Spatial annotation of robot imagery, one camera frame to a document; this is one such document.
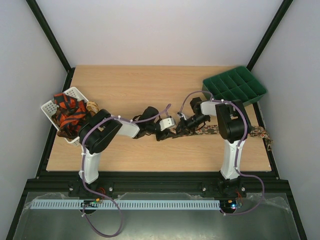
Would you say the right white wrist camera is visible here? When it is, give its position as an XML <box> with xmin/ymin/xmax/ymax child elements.
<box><xmin>177</xmin><ymin>112</ymin><xmax>188</xmax><ymax>120</ymax></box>

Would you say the floral patterned tie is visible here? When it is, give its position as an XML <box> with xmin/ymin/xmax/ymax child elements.
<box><xmin>169</xmin><ymin>125</ymin><xmax>273</xmax><ymax>151</ymax></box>

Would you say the green divided organizer tray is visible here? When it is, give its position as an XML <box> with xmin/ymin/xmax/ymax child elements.
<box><xmin>202</xmin><ymin>66</ymin><xmax>267</xmax><ymax>107</ymax></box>

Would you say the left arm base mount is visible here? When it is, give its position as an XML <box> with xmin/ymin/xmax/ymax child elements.
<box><xmin>67</xmin><ymin>179</ymin><xmax>114</xmax><ymax>200</ymax></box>

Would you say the purple cable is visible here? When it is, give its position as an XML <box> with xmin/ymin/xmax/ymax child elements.
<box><xmin>81</xmin><ymin>102</ymin><xmax>172</xmax><ymax>238</ymax></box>
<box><xmin>178</xmin><ymin>90</ymin><xmax>266</xmax><ymax>217</ymax></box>

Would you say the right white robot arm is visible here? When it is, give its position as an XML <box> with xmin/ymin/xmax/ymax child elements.
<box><xmin>175</xmin><ymin>97</ymin><xmax>252</xmax><ymax>196</ymax></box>

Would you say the white perforated plastic basket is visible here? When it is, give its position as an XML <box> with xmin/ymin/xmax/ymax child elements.
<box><xmin>41</xmin><ymin>87</ymin><xmax>96</xmax><ymax>146</ymax></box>

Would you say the white slotted cable duct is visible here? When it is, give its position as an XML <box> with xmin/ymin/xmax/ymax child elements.
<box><xmin>30</xmin><ymin>199</ymin><xmax>221</xmax><ymax>211</ymax></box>

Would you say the brown tan patterned tie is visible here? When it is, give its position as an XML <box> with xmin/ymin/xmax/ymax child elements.
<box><xmin>86</xmin><ymin>101</ymin><xmax>99</xmax><ymax>114</ymax></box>

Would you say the left black frame post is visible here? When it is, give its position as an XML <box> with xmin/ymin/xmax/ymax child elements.
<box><xmin>25</xmin><ymin>0</ymin><xmax>73</xmax><ymax>73</ymax></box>

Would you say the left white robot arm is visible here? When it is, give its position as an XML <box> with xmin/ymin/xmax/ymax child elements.
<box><xmin>78</xmin><ymin>106</ymin><xmax>176</xmax><ymax>184</ymax></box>

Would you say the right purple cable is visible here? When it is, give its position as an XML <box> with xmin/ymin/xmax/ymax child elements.
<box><xmin>178</xmin><ymin>90</ymin><xmax>266</xmax><ymax>217</ymax></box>

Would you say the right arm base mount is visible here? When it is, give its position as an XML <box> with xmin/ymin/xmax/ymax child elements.
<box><xmin>201</xmin><ymin>181</ymin><xmax>246</xmax><ymax>199</ymax></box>

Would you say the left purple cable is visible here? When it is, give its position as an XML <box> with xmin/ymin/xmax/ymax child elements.
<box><xmin>81</xmin><ymin>102</ymin><xmax>172</xmax><ymax>238</ymax></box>

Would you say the black aluminium frame rail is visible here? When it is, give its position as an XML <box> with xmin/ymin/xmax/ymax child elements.
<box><xmin>22</xmin><ymin>172</ymin><xmax>293</xmax><ymax>198</ymax></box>

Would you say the orange navy striped tie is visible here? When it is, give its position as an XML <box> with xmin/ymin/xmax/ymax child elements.
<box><xmin>51</xmin><ymin>93</ymin><xmax>88</xmax><ymax>140</ymax></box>

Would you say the black frame post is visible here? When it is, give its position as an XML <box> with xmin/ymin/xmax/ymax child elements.
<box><xmin>25</xmin><ymin>0</ymin><xmax>73</xmax><ymax>73</ymax></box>
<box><xmin>246</xmin><ymin>0</ymin><xmax>294</xmax><ymax>71</ymax></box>

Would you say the right black frame post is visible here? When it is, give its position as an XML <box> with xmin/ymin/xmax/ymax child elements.
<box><xmin>246</xmin><ymin>0</ymin><xmax>294</xmax><ymax>71</ymax></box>

